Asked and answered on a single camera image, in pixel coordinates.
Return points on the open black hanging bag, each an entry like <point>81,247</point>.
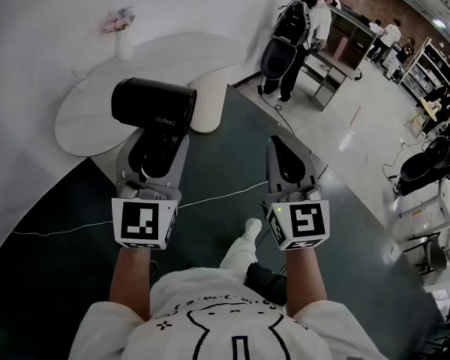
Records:
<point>276,61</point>

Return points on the white vase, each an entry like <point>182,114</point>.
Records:
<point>124,47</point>

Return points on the small yellow round table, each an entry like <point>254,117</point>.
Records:
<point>429,109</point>

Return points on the grey shelf desk unit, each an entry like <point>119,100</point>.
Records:
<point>350,36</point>

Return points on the black backpack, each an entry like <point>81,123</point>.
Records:
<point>292,21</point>

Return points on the white metal desk frame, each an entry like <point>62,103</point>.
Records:
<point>440,208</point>

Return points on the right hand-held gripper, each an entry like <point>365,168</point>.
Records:
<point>303,221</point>

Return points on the person's right forearm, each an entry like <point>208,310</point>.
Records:
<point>306,283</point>

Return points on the person's white trouser leg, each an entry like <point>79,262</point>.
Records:
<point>242,253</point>

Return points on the person's left forearm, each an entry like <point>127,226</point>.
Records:
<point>130,283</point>

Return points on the grey chair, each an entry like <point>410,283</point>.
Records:
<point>435,255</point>

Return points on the white storage shelf rack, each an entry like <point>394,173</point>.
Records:
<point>431,69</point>

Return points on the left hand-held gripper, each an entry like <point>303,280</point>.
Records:
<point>144,219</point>

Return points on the person's white printed t-shirt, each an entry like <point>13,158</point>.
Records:
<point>217,324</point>

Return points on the black hair dryer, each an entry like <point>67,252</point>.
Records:
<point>150,101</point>

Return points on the white power strip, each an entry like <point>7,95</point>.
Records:
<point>401,141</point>

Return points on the dark green floor mat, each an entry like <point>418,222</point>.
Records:
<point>60,276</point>

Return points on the white round table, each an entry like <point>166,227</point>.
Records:
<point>97,118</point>

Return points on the black waist pouch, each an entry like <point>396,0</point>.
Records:
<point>266,283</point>

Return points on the small clear glass ornament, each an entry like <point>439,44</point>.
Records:
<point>81,78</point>

